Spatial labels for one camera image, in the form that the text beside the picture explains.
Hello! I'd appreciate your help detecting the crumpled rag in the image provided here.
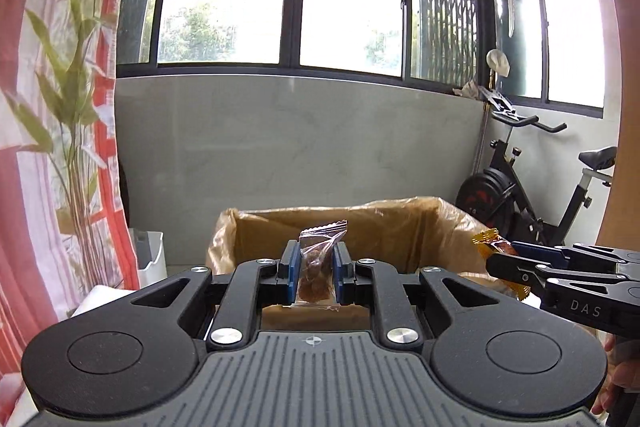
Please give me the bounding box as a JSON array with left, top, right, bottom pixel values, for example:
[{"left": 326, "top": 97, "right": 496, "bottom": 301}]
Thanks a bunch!
[{"left": 452, "top": 82, "right": 493, "bottom": 101}]

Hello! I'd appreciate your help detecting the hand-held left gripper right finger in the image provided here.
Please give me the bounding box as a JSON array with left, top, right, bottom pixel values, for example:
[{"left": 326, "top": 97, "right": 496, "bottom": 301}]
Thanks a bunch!
[{"left": 333, "top": 241, "right": 501, "bottom": 352}]

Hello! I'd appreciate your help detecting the white plastic bin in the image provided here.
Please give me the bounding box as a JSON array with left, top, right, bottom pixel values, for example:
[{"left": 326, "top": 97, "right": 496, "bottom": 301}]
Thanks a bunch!
[{"left": 129, "top": 228, "right": 166, "bottom": 288}]

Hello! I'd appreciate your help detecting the gold snack packet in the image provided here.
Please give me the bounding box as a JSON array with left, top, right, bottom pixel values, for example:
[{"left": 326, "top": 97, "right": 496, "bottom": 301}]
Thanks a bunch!
[{"left": 470, "top": 228, "right": 533, "bottom": 303}]

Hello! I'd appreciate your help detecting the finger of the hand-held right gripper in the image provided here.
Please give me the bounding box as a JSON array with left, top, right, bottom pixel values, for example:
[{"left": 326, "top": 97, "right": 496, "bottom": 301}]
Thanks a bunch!
[
  {"left": 512, "top": 242, "right": 640, "bottom": 265},
  {"left": 487, "top": 253, "right": 640, "bottom": 334}
]

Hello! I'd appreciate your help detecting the white mop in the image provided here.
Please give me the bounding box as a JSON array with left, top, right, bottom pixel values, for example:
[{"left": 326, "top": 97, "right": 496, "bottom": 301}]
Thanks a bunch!
[{"left": 472, "top": 49, "right": 511, "bottom": 178}]

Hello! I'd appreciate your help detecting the black exercise bike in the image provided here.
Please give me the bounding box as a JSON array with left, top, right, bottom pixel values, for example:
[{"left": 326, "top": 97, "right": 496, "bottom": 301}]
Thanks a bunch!
[{"left": 456, "top": 89, "right": 618, "bottom": 249}]

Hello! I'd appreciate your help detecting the clear packet of brown snacks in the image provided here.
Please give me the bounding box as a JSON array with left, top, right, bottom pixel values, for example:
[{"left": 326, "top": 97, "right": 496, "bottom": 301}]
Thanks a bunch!
[{"left": 285, "top": 219, "right": 348, "bottom": 310}]

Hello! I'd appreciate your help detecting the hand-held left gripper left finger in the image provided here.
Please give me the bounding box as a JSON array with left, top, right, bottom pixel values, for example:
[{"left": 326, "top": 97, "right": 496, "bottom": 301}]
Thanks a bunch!
[{"left": 127, "top": 241, "right": 302, "bottom": 352}]

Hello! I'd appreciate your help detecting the printed red and white curtain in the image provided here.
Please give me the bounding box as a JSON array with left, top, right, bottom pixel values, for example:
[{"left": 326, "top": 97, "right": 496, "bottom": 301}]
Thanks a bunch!
[{"left": 0, "top": 0, "right": 176, "bottom": 408}]

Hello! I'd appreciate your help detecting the person's right hand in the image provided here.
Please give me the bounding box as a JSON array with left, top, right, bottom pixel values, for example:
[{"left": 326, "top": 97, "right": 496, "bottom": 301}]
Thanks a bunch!
[{"left": 590, "top": 336, "right": 640, "bottom": 415}]

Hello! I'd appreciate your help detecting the cardboard box with plastic liner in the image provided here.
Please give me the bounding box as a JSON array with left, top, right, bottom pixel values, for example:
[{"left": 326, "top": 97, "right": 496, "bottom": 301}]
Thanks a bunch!
[{"left": 206, "top": 196, "right": 521, "bottom": 333}]

